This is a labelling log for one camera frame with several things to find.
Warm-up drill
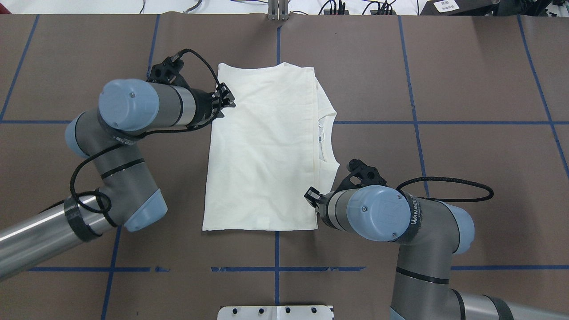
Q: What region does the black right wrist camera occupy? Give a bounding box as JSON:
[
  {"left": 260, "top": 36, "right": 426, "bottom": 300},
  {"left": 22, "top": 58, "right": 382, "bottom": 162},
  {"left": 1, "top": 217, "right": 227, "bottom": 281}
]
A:
[{"left": 333, "top": 159, "right": 387, "bottom": 193}]

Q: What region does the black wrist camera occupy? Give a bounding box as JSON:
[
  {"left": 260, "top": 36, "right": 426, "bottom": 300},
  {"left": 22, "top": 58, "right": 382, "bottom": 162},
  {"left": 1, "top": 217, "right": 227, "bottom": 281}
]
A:
[
  {"left": 146, "top": 55, "right": 190, "bottom": 89},
  {"left": 333, "top": 159, "right": 387, "bottom": 193}
]

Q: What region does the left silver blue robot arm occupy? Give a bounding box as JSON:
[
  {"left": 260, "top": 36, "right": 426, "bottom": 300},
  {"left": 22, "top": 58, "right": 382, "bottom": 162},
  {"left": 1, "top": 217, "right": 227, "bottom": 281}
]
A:
[{"left": 1, "top": 79, "right": 235, "bottom": 281}]

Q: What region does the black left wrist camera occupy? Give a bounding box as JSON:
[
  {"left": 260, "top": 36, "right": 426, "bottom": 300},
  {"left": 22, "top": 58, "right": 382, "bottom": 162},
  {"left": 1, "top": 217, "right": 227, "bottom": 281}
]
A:
[{"left": 146, "top": 55, "right": 190, "bottom": 89}]

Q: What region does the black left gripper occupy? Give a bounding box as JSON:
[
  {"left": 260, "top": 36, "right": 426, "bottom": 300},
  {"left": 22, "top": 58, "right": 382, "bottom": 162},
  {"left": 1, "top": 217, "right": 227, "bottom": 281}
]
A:
[{"left": 191, "top": 82, "right": 236, "bottom": 129}]

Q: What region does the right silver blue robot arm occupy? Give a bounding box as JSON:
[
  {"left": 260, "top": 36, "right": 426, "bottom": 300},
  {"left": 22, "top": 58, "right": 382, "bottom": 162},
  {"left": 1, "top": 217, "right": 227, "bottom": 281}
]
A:
[{"left": 305, "top": 185, "right": 568, "bottom": 320}]

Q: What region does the cream long-sleeve cat shirt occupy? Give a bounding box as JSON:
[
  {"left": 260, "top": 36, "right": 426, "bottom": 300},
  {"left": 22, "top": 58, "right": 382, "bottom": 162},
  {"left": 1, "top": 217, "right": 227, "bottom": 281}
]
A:
[{"left": 202, "top": 62, "right": 339, "bottom": 231}]

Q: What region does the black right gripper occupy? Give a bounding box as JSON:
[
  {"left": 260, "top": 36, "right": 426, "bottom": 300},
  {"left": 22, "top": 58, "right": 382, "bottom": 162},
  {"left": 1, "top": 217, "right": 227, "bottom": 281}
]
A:
[{"left": 304, "top": 187, "right": 333, "bottom": 225}]

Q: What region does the aluminium frame post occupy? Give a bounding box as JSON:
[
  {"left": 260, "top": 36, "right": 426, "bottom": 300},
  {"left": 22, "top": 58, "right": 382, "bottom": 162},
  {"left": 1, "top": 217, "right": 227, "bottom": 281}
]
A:
[{"left": 267, "top": 0, "right": 290, "bottom": 21}]

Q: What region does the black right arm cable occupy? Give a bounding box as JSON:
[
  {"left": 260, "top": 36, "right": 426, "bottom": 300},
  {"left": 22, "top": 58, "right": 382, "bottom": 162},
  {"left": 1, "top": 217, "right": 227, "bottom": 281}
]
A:
[{"left": 396, "top": 176, "right": 494, "bottom": 203}]

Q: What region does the brown paper table cover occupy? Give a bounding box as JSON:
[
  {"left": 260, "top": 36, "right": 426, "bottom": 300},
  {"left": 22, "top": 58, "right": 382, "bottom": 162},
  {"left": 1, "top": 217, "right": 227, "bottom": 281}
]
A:
[{"left": 0, "top": 13, "right": 569, "bottom": 320}]

